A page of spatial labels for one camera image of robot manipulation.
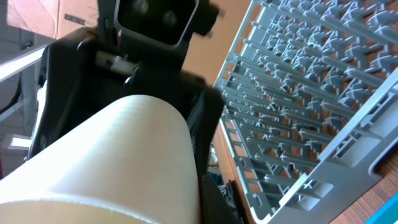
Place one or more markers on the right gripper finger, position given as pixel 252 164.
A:
pixel 219 206

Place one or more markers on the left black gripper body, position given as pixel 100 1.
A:
pixel 137 48

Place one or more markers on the white plastic cup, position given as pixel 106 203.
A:
pixel 132 162

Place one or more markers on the brown cardboard box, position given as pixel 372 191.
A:
pixel 52 18

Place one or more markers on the grey plastic dish rack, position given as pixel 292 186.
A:
pixel 310 88

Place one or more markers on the teal plastic serving tray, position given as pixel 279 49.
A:
pixel 387 214

